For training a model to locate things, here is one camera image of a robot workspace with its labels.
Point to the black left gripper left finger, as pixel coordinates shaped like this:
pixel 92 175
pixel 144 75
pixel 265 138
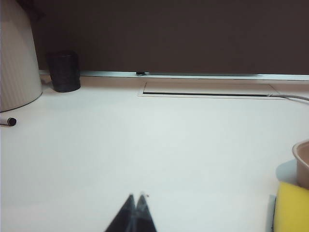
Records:
pixel 126 217

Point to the white pen with black cap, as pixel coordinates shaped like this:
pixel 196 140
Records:
pixel 9 121

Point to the grey desk divider panel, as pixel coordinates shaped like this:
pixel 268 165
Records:
pixel 169 36

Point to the beige paper lunch box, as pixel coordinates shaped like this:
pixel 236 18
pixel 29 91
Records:
pixel 303 169

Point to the yellow cleaning sponge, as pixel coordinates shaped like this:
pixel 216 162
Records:
pixel 293 207

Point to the silver partition base rail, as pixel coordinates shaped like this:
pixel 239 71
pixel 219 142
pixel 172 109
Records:
pixel 217 76

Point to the black partition clamp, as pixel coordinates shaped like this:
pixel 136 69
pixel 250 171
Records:
pixel 139 72

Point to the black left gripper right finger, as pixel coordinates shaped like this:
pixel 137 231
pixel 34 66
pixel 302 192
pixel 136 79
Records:
pixel 144 217

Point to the white ribbed conical vessel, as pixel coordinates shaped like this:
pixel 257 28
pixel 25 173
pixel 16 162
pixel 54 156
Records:
pixel 17 67

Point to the black cylindrical cup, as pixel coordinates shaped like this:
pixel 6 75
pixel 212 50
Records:
pixel 64 72

